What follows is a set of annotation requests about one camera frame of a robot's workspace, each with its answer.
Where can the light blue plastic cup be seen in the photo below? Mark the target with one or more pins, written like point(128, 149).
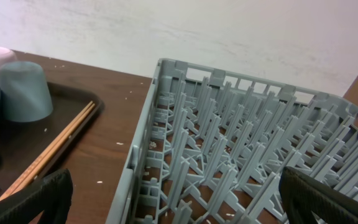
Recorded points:
point(25, 94)

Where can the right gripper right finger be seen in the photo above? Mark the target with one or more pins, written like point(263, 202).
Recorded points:
point(304, 199)

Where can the dark brown serving tray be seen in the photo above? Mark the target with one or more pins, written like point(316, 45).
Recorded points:
point(22, 143)

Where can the left wooden chopstick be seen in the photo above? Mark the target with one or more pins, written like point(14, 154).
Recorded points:
point(51, 146)

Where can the right wooden chopstick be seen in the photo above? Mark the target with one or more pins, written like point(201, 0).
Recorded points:
point(61, 143)

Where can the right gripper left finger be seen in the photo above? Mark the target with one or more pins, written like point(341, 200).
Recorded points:
point(49, 197)

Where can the wooden chopstick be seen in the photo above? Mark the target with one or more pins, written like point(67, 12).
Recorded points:
point(51, 146)
point(61, 143)

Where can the grey dishwasher rack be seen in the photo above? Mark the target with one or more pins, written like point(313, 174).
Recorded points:
point(210, 146)

